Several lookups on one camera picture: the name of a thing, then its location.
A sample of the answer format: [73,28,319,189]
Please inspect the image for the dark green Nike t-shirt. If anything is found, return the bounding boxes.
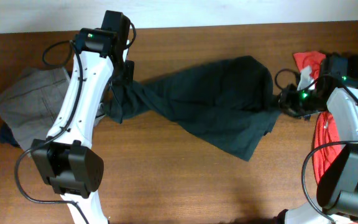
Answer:
[103,56,280,161]

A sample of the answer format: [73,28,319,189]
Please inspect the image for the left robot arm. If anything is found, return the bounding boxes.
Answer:
[26,11,135,223]

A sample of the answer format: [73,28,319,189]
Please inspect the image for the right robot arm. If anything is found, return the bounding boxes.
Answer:
[276,54,358,223]

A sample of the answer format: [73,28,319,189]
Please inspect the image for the red garment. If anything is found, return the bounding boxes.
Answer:
[293,51,358,224]

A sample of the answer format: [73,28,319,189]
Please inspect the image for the grey folded trousers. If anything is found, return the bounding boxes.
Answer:
[0,67,105,152]

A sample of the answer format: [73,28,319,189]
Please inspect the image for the navy blue folded garment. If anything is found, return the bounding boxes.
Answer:
[0,123,20,147]

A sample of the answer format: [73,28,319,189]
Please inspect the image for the right black cable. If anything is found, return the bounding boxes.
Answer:
[273,68,358,224]

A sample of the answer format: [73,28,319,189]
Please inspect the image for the black cable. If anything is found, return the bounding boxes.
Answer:
[273,68,358,224]
[14,21,137,224]

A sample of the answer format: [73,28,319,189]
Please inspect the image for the left black cable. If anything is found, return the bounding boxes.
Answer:
[14,21,137,224]

